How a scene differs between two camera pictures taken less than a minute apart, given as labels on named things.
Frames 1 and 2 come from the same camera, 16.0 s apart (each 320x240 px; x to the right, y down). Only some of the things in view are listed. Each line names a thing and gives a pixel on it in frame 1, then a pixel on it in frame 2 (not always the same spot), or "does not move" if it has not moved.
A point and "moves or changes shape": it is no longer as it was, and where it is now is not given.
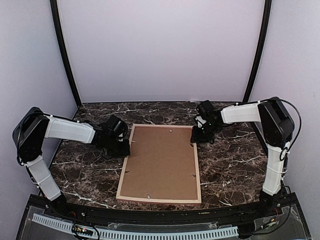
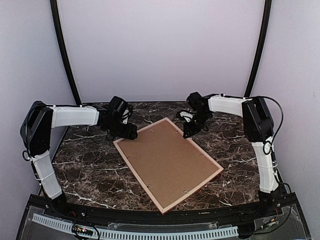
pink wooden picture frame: x=125 y=159 to x=169 y=167
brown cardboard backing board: x=162 y=163 moves or changes shape
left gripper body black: x=115 y=149 to x=116 y=129
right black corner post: x=262 y=51 does not move
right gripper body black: x=206 y=134 to x=196 y=127
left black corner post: x=57 y=27 does not move
